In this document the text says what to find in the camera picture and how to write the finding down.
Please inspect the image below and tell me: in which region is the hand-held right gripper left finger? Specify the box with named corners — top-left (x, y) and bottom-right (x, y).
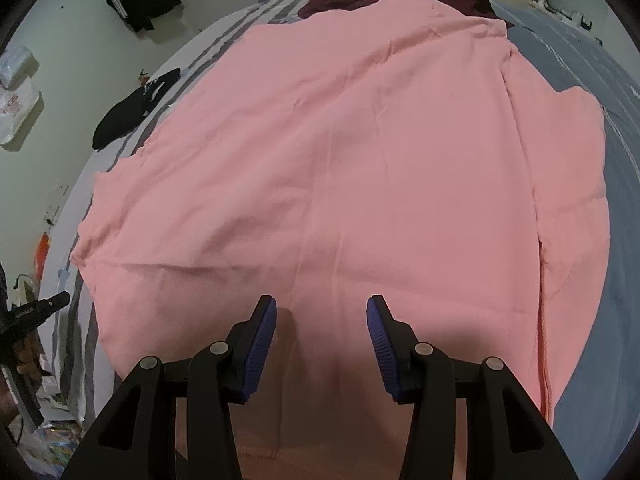
top-left (60, 295), bottom-right (278, 480)

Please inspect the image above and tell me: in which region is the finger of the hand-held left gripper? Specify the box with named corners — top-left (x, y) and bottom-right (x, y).
top-left (7, 291), bottom-right (71, 326)

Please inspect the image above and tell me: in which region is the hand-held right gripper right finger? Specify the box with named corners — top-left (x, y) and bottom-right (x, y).
top-left (366, 295), bottom-right (581, 480)

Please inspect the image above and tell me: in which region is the pink printed sweatshirt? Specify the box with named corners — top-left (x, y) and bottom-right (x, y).
top-left (70, 0), bottom-right (612, 480)

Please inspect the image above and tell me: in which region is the red cardboard box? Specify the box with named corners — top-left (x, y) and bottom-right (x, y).
top-left (36, 234), bottom-right (51, 281)

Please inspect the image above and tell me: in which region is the white red-printed plastic bag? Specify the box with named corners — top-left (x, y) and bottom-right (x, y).
top-left (0, 89), bottom-right (41, 148)

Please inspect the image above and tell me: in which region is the black folded garment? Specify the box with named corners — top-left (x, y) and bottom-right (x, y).
top-left (92, 68), bottom-right (183, 151)

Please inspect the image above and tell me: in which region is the bed with striped sheet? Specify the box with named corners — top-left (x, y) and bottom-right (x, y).
top-left (42, 0), bottom-right (640, 461)

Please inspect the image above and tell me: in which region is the small white plastic bag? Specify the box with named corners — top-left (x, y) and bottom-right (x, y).
top-left (0, 45), bottom-right (40, 88)

